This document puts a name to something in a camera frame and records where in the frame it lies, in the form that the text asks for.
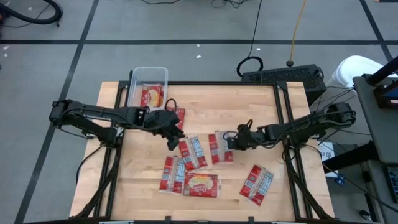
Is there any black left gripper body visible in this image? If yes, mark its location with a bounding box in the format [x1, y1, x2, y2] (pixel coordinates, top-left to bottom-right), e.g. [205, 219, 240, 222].
[146, 109, 180, 138]

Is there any dark equipment on cart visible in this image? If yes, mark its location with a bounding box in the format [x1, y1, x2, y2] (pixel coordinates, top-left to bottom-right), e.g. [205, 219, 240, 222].
[365, 55, 398, 110]

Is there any white paper sheet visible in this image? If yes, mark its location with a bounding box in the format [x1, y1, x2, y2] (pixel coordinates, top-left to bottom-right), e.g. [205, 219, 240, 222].
[317, 141, 340, 179]

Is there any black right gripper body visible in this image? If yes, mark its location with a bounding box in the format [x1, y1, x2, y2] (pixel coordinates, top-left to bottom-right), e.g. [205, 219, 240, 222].
[238, 124, 266, 150]

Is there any clear plastic bin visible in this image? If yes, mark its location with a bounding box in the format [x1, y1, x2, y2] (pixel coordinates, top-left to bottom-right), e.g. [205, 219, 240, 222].
[126, 66, 169, 110]

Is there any grey cart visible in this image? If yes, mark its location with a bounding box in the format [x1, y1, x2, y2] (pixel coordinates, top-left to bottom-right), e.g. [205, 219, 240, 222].
[352, 73, 398, 165]

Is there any black cable with coil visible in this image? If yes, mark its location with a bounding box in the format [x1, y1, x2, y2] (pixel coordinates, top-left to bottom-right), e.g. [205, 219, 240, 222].
[236, 0, 265, 78]

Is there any thick black hose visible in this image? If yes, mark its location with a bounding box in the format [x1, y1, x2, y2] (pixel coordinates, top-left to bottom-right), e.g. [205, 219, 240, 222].
[0, 0, 64, 28]

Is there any white round bin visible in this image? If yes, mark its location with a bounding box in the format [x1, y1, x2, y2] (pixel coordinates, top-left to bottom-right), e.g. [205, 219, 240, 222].
[330, 55, 398, 88]

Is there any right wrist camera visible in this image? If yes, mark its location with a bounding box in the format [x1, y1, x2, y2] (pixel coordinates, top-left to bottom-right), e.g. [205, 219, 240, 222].
[263, 124, 282, 141]

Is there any yellow hanging cable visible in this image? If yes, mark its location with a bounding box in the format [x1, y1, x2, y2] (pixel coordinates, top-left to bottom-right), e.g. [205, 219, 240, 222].
[287, 0, 309, 68]

